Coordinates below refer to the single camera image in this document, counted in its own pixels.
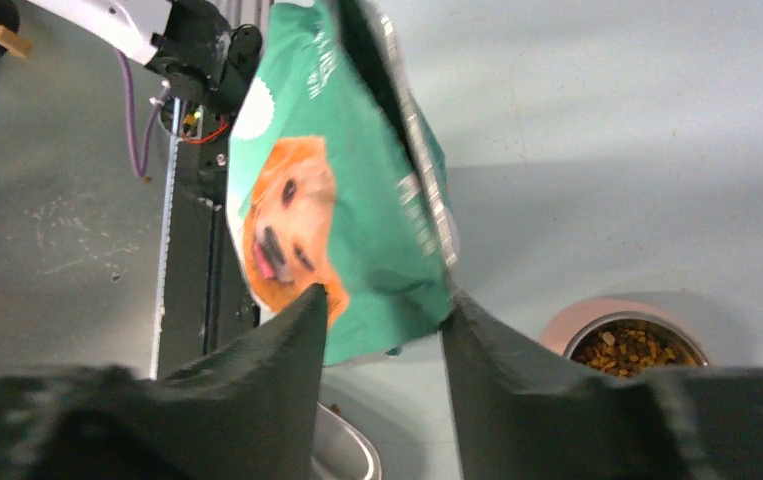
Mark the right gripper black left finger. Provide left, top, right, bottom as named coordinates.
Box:
left=0, top=285, right=327, bottom=479

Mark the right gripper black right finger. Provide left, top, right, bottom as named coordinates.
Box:
left=441, top=295, right=763, bottom=479

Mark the metal food scoop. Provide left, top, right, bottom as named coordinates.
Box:
left=309, top=403, right=383, bottom=480

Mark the green pet food bag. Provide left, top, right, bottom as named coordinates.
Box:
left=226, top=1, right=458, bottom=366

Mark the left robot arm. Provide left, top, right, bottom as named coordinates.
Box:
left=33, top=0, right=264, bottom=114

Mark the pink double bowl stand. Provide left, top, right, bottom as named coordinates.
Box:
left=538, top=297, right=707, bottom=363

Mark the kibble in left bowl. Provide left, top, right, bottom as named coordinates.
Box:
left=573, top=319, right=704, bottom=379

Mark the steel bowl left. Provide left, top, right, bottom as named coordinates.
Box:
left=562, top=311, right=710, bottom=379

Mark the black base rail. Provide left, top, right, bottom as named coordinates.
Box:
left=150, top=99, right=259, bottom=379

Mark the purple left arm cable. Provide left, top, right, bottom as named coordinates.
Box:
left=114, top=49, right=170, bottom=180

